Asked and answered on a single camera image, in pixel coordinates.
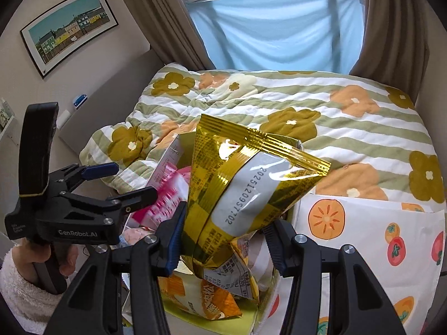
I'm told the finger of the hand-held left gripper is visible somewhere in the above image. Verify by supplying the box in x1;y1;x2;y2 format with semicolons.
70;186;158;224
49;162;119;196

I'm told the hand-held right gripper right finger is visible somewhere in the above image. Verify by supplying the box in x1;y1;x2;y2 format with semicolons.
263;218;407;335

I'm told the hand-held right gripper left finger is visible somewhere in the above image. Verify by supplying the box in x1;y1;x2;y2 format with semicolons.
44;202;187;335

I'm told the gold foil snack packet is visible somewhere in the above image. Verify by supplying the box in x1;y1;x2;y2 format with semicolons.
180;113;332;301

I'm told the person's left forearm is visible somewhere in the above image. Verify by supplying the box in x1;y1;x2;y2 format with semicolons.
0;244;67;325

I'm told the person's left hand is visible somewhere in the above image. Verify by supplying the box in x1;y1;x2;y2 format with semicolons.
59;245;80;280

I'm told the pale pink snack packet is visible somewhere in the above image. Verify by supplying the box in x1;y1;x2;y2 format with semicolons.
124;227;156;248

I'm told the orange white snack packet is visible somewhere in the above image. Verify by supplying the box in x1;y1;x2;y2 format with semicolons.
159;274;243;322

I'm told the beige headboard panel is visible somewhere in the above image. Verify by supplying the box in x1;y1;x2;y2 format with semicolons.
58;51;165;154

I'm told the fruit print cloth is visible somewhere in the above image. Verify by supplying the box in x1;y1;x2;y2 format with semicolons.
258;192;446;335

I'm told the framed houses picture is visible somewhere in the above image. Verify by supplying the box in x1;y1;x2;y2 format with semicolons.
20;0;119;79

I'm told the floral striped blanket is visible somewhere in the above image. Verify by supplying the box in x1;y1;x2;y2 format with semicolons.
80;62;437;203

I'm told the light blue cloth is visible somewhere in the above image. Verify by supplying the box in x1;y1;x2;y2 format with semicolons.
185;0;365;75

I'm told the white wall shelf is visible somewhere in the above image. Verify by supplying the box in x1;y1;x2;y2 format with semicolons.
0;99;16;140

